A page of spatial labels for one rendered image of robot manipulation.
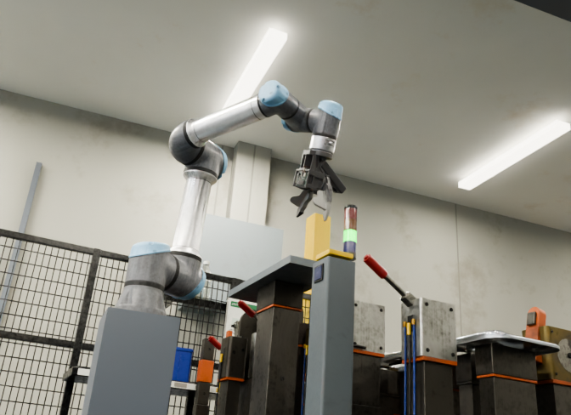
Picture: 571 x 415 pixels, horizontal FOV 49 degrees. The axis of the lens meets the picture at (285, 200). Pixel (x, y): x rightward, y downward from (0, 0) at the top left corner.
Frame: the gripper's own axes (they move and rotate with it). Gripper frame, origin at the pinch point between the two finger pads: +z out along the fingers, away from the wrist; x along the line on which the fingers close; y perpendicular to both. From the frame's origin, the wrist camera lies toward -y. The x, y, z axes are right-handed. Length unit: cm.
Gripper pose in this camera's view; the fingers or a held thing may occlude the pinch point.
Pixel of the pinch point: (312, 220)
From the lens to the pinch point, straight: 185.4
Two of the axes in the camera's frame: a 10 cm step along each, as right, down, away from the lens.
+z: -2.2, 9.7, -0.8
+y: -8.3, -2.3, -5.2
